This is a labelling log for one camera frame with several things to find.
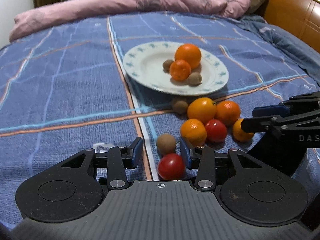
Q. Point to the hidden small orange citrus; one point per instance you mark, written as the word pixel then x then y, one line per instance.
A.
pixel 240 135

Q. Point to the wooden headboard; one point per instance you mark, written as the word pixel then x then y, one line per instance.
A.
pixel 298 17

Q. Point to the front small mandarin orange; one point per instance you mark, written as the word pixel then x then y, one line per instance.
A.
pixel 194 130

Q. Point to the pink rolled quilt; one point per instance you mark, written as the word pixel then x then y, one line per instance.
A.
pixel 40 18

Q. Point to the front red cherry tomato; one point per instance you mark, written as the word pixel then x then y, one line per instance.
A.
pixel 171 167

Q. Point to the white floral plate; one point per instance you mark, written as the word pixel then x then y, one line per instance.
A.
pixel 144 64

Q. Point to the large orange on plate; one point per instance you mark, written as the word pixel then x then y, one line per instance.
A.
pixel 189 53

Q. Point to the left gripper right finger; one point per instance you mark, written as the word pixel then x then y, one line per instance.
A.
pixel 212 167

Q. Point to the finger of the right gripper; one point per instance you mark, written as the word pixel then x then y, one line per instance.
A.
pixel 297 104
pixel 301 124

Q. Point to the red cherry tomato in pile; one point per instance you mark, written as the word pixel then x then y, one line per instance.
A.
pixel 216 131

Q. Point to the brown longan behind pile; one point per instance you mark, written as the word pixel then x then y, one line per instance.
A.
pixel 179 105

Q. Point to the grey-blue blanket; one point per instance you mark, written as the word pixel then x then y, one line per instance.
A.
pixel 295 49

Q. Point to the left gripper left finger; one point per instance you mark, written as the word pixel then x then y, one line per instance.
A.
pixel 116 160

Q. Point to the small brown longan on plate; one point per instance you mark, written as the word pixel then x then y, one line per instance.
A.
pixel 166 65

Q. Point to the blue plaid bed sheet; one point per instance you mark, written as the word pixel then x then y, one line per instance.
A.
pixel 64 89

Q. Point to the yellow-orange citrus fruit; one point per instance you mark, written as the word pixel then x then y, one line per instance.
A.
pixel 203 109

